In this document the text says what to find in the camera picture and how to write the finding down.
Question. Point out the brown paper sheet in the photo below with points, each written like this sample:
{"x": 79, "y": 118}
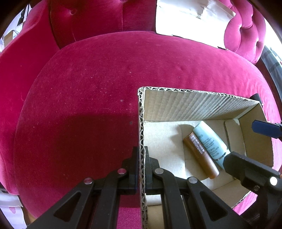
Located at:
{"x": 201, "y": 21}

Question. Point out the brown cosmetic tube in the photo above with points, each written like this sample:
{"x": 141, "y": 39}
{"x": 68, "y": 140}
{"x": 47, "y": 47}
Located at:
{"x": 201, "y": 155}

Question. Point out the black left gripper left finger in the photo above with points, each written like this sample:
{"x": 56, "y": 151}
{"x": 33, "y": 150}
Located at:
{"x": 129, "y": 181}

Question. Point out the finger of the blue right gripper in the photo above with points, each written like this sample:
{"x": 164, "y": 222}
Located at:
{"x": 252, "y": 174}
{"x": 272, "y": 130}

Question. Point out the cardboard box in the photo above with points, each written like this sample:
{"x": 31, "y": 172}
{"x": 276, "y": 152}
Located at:
{"x": 190, "y": 132}

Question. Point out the small cardboard box background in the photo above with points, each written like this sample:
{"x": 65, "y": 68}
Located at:
{"x": 9, "y": 37}

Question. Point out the red velvet sofa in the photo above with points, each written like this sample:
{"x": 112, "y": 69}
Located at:
{"x": 69, "y": 82}

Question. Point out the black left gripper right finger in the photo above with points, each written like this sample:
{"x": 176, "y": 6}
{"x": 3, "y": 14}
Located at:
{"x": 151, "y": 181}

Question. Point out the light blue lotion tube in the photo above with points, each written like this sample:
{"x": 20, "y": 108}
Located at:
{"x": 214, "y": 145}

